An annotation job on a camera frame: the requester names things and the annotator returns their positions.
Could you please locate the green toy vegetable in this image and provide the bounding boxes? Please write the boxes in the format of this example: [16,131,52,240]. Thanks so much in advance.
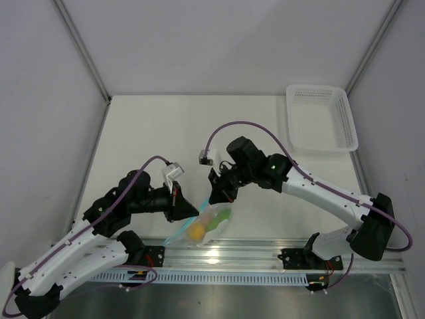
[206,209,232,232]

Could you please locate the white plastic basket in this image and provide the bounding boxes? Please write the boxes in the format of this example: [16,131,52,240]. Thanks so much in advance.
[286,84,359,153]

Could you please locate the white slotted cable duct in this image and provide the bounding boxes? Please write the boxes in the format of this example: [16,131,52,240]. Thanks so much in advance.
[91,269,309,286]

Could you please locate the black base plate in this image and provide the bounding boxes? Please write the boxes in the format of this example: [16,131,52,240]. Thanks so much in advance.
[278,248,343,270]
[135,246,165,268]

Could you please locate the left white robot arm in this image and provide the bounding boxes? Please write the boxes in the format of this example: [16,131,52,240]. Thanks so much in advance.
[14,163,199,318]

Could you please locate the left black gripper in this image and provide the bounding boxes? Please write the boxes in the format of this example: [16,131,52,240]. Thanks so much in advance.
[129,180,199,223]

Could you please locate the aluminium rail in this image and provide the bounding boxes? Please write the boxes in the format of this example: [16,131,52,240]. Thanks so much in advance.
[162,238,406,274]

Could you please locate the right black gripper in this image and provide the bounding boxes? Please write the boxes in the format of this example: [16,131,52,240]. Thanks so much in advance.
[209,163,254,205]

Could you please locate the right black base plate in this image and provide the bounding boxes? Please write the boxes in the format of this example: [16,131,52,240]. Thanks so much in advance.
[278,248,343,270]

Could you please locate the pink toy egg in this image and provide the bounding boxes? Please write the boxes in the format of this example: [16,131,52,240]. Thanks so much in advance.
[199,213,212,224]

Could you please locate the right aluminium frame post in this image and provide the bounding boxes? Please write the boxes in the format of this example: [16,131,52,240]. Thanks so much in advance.
[345,0,408,97]

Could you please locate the clear zip top bag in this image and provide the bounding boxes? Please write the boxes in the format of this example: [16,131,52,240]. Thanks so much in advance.
[163,199,232,248]

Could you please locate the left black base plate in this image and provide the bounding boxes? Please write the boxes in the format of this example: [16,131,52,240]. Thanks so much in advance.
[135,246,165,268]

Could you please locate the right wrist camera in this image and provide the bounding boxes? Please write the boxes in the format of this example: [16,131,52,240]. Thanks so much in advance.
[199,149,222,176]

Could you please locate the left aluminium frame post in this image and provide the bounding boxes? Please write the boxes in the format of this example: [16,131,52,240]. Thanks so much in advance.
[50,0,112,104]

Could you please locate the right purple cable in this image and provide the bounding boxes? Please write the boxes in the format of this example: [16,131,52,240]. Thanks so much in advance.
[204,121,413,251]

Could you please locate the aluminium frame post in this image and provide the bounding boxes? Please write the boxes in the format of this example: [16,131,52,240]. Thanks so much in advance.
[50,0,112,104]
[345,0,408,97]

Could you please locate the yellow toy fruit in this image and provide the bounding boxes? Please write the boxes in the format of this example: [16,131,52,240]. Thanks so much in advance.
[187,223,206,242]

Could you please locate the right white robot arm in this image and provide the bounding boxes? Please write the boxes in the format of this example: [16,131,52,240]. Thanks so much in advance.
[199,136,394,268]

